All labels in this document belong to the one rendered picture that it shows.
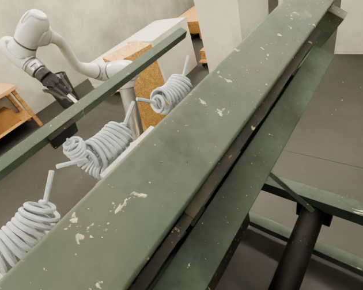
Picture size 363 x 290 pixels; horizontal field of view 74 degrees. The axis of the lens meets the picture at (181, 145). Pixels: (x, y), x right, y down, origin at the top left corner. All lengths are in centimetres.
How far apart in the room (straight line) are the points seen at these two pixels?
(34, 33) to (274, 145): 113
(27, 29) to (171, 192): 118
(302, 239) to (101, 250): 138
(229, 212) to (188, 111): 26
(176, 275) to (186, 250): 5
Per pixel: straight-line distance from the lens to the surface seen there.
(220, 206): 54
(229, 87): 41
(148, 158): 31
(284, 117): 74
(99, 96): 47
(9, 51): 145
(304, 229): 161
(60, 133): 44
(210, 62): 383
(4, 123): 569
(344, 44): 482
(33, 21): 136
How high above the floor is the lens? 213
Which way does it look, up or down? 40 degrees down
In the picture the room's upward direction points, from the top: 21 degrees counter-clockwise
